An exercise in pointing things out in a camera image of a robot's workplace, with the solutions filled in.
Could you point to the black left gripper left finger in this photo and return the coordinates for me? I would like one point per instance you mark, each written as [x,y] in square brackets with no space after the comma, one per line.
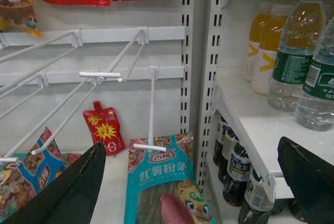
[72,197]

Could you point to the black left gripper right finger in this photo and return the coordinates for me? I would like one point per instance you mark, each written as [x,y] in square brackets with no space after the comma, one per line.
[310,179]

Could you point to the water bottle barcode label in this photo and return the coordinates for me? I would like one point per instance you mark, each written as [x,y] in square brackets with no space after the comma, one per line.
[314,109]

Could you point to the white upper shelf board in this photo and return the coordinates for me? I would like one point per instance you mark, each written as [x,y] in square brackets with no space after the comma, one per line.
[259,128]

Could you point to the water bottle green label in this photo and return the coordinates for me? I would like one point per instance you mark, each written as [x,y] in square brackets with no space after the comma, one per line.
[299,36]

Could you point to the blue snack bag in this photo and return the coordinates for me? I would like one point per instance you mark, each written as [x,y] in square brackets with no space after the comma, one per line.
[22,180]

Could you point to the dark tea bottle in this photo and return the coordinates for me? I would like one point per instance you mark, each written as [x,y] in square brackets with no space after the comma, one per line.
[256,206]
[237,176]
[228,146]
[222,129]

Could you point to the red sauce pouch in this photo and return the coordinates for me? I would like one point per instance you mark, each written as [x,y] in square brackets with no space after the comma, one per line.
[104,127]

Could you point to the teal sweet potato noodle bag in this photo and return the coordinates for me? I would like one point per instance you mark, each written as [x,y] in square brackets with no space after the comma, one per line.
[161,186]

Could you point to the orange vitamin drink bottle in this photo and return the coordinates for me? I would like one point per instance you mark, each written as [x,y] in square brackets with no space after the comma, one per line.
[257,25]
[268,47]

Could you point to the white peg hook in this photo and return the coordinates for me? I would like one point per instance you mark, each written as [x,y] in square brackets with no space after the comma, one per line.
[95,76]
[30,64]
[150,144]

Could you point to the cartoon snack bag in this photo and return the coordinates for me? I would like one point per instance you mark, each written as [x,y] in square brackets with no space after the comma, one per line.
[20,15]

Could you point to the white slotted upright post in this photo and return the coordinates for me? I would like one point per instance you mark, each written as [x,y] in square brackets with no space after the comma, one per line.
[200,55]

